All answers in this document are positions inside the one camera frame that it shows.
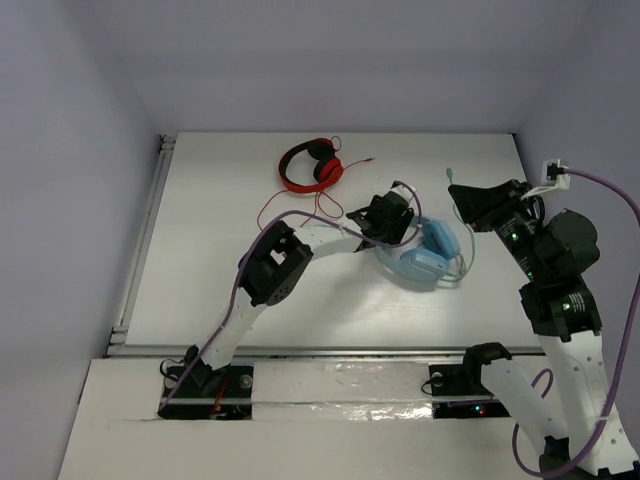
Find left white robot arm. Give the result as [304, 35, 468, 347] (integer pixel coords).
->
[182, 181, 417, 395]

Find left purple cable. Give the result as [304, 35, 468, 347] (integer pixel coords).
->
[158, 180, 422, 416]

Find light blue headphones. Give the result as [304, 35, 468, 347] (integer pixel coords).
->
[376, 216, 467, 284]

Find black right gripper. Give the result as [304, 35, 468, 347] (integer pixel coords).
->
[448, 178, 548, 280]

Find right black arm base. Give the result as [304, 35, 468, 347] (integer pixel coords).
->
[421, 342, 512, 419]

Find aluminium rail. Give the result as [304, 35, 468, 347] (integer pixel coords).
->
[103, 344, 550, 359]
[108, 135, 177, 354]

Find aluminium front rail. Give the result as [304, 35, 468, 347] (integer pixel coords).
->
[103, 344, 550, 359]

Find white foam front board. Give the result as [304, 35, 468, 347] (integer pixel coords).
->
[60, 359, 536, 479]

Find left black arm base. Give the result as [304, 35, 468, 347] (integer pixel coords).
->
[158, 364, 255, 421]

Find aluminium left side rail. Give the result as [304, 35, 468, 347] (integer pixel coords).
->
[108, 135, 177, 354]

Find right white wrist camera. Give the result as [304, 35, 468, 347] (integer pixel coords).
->
[521, 159, 571, 200]

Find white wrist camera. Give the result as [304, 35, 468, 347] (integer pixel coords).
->
[390, 180, 416, 203]
[521, 159, 571, 200]

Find red black headphones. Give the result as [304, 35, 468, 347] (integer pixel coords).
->
[278, 138, 344, 194]

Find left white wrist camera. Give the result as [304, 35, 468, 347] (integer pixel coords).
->
[390, 180, 416, 203]

